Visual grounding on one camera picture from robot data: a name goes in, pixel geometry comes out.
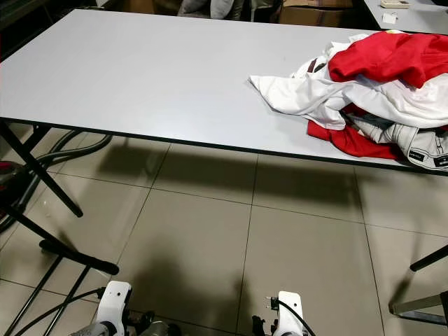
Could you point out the red garment with white stripes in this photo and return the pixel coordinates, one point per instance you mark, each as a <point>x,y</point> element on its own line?
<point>357,145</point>

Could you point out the magenta vacuum cleaner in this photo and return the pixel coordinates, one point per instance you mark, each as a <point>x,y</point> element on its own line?
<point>5,168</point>

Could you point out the light grey trousers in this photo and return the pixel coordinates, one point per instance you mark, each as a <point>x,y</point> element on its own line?
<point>423,143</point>

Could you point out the brown cardboard box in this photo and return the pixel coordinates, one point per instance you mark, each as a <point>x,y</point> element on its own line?
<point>315,15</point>

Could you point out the small yellow green object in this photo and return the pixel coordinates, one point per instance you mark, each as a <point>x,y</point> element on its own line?
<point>395,31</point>

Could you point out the small white box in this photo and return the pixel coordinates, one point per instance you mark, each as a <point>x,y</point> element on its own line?
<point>390,18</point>

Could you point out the beige flat device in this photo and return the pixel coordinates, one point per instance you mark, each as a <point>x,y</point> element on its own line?
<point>395,3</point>

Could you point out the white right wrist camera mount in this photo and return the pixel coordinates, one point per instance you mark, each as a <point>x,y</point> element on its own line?
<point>289,311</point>

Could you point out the grey metal frame bar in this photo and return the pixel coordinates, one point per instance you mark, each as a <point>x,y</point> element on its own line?
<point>420,302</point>

